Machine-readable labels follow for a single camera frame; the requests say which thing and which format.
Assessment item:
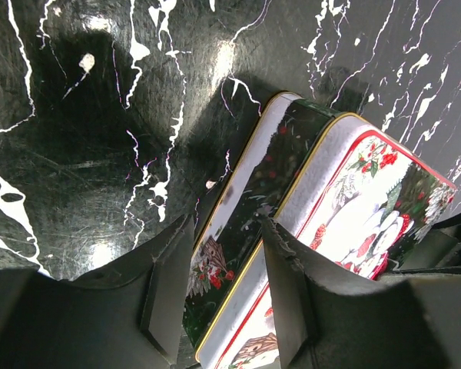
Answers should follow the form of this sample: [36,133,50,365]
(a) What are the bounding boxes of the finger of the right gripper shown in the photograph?
[391,213,461,273]

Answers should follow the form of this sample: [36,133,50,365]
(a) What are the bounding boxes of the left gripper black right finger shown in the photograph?
[261,218,461,368]

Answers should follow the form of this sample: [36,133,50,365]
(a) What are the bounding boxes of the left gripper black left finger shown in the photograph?
[0,214,194,368]

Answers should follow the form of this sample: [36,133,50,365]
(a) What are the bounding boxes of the gold tin lid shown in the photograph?
[195,114,456,368]

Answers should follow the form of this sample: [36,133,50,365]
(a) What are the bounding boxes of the gold cookie tin box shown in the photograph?
[183,92,339,347]

